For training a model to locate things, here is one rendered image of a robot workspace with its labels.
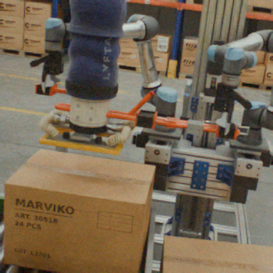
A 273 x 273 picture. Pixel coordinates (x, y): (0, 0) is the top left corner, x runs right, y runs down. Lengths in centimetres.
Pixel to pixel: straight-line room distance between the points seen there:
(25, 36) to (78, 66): 814
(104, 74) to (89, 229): 66
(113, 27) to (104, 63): 15
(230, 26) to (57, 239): 143
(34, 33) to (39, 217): 803
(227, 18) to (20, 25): 781
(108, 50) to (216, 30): 88
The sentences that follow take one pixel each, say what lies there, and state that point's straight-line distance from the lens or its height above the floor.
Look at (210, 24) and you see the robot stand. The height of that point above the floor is 165.
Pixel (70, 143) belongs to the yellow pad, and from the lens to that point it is 176.
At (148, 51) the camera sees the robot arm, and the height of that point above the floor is 147.
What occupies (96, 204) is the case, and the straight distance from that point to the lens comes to 178.
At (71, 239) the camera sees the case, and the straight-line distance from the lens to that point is 190.
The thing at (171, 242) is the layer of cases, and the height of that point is 54.
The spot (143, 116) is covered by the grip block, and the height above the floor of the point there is 128.
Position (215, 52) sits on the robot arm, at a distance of 185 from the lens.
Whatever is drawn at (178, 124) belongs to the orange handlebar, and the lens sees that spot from 175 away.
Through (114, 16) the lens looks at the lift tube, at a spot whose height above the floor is 168.
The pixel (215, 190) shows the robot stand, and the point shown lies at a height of 74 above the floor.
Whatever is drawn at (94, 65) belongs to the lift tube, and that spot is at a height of 148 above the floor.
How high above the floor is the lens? 180
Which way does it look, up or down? 15 degrees down
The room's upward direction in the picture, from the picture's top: 7 degrees clockwise
